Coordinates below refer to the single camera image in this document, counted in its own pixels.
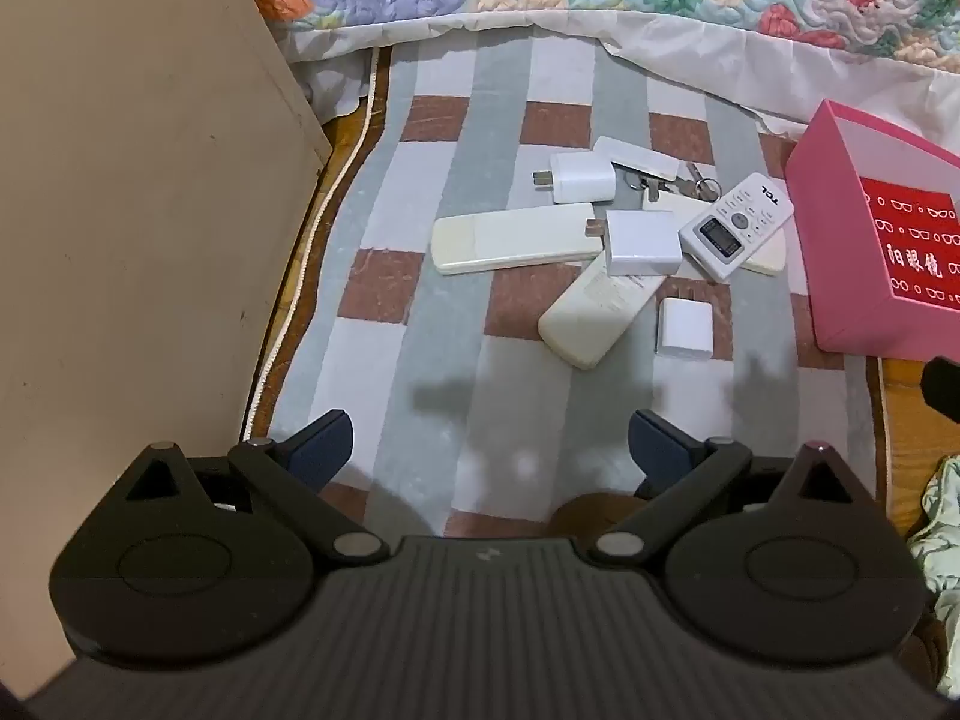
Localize white remote control with display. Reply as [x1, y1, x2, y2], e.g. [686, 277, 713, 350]
[679, 172, 794, 283]

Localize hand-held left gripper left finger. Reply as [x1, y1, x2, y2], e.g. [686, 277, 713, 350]
[124, 409, 391, 567]

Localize bunch of metal keys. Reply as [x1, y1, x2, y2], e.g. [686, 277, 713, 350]
[616, 161, 722, 203]

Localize beige wooden board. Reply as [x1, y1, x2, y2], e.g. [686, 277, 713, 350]
[0, 0, 335, 698]

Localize pink cardboard box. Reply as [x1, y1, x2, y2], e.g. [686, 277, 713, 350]
[784, 99, 960, 362]

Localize white charger cube brown prongs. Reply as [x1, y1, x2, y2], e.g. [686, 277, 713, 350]
[583, 210, 683, 277]

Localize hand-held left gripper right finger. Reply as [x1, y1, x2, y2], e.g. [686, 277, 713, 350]
[628, 409, 856, 567]

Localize small white charger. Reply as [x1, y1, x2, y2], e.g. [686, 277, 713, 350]
[655, 298, 713, 361]

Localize checkered grey brown blanket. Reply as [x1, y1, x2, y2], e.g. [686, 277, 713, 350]
[240, 37, 893, 541]

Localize brown patterned mat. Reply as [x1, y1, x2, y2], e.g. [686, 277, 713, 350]
[240, 52, 960, 511]

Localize pale green patterned cloth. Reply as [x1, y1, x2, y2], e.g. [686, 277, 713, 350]
[904, 454, 960, 616]

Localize white charger grey prongs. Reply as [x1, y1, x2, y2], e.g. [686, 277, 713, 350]
[531, 152, 617, 205]

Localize long cream remote control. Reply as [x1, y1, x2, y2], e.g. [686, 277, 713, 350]
[430, 202, 602, 275]

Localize cream remote control printed label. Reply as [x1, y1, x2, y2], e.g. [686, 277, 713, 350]
[538, 251, 668, 371]

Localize flat white key tag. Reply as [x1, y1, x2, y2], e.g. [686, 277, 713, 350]
[592, 136, 682, 182]

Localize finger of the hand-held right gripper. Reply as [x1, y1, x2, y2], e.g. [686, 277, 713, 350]
[921, 355, 960, 421]

